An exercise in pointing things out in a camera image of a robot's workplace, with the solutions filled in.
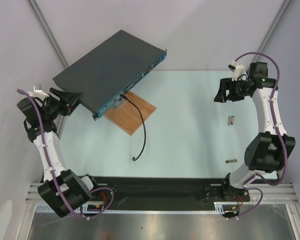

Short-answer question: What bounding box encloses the white slotted cable duct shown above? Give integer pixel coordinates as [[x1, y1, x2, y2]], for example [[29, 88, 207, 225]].
[[35, 203, 225, 215]]

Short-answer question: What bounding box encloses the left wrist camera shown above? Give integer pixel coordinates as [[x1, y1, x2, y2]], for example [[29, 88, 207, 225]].
[[29, 83, 49, 100]]

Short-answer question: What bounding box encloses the aluminium rail frame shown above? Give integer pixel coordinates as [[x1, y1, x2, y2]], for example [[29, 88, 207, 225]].
[[20, 184, 300, 240]]

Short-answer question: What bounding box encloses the silver transceiver module upright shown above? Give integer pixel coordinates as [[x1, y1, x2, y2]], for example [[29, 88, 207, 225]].
[[227, 115, 235, 126]]

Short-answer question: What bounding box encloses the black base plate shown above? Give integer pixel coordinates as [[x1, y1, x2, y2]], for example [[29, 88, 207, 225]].
[[92, 176, 264, 213]]

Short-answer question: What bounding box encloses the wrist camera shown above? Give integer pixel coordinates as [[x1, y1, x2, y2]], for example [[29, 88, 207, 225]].
[[228, 60, 246, 81], [29, 83, 49, 100]]

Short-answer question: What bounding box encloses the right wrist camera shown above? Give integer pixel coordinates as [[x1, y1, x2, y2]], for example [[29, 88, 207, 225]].
[[228, 60, 246, 81]]

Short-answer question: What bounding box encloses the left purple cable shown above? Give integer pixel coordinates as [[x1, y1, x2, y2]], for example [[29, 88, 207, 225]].
[[16, 88, 115, 221]]

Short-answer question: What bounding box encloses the wooden board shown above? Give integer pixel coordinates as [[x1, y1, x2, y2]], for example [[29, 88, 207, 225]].
[[103, 92, 157, 136]]

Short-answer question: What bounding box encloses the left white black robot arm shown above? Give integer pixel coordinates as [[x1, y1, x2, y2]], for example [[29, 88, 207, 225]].
[[17, 88, 100, 218]]

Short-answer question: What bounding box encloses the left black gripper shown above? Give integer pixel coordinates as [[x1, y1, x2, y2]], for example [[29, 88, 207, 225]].
[[41, 88, 82, 121]]

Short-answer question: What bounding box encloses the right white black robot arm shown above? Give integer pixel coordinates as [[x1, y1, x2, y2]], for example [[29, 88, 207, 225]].
[[214, 60, 296, 201]]

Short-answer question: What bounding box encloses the silver transceiver module flat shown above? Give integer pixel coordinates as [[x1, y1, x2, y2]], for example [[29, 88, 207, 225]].
[[225, 159, 238, 164]]

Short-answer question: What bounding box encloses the black ethernet cable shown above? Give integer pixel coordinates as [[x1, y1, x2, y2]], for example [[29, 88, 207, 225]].
[[119, 94, 148, 162]]

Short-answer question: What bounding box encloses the dark grey network switch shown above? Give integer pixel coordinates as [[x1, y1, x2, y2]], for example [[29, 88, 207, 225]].
[[53, 30, 167, 120]]

